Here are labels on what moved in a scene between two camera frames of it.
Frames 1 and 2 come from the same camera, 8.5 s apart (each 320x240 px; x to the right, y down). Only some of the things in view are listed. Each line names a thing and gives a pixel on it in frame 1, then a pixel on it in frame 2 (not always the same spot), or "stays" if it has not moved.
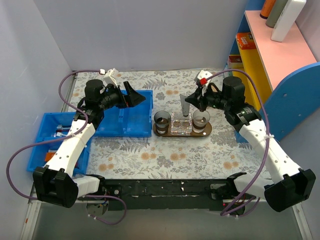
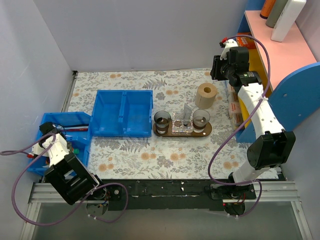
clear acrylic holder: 181,125 stays
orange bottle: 267,8 stays
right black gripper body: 200,99 -> 215,67
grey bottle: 276,11 stays
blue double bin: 133,121 stays
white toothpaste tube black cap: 185,105 -> 187,114
